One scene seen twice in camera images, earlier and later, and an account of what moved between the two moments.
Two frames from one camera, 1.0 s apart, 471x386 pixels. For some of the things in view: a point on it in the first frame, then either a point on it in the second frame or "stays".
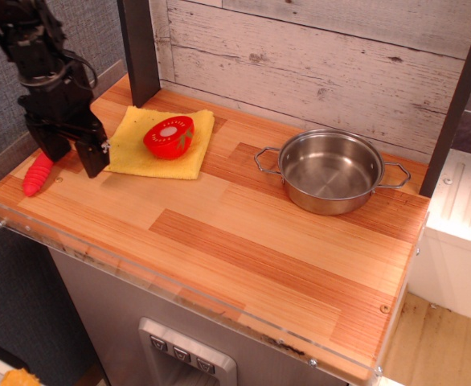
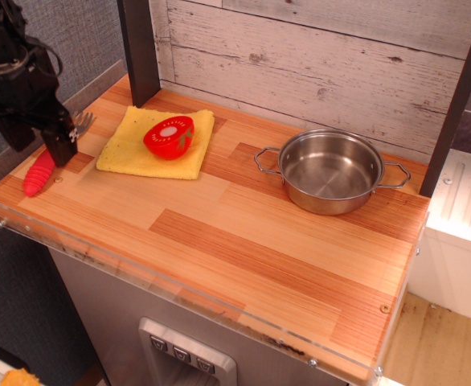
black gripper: x=62 y=104 -> x=35 y=84
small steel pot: x=329 y=171 stays
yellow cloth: x=128 y=154 stays
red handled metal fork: x=37 y=174 stays
